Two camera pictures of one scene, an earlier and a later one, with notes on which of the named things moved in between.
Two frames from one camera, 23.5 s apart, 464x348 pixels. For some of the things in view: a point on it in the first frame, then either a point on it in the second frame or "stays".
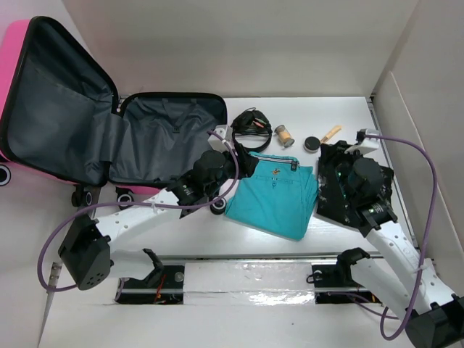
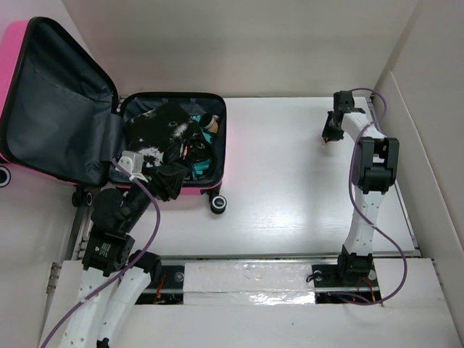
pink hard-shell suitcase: x=61 y=118 stays
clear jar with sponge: x=284 y=135 -> x=214 y=125
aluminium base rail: x=288 y=280 stays
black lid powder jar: x=312 y=144 -> x=209 y=121
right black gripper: x=357 y=154 -> x=328 y=133
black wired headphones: x=251 y=122 -> x=194 y=148
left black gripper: x=245 y=163 -> x=164 y=180
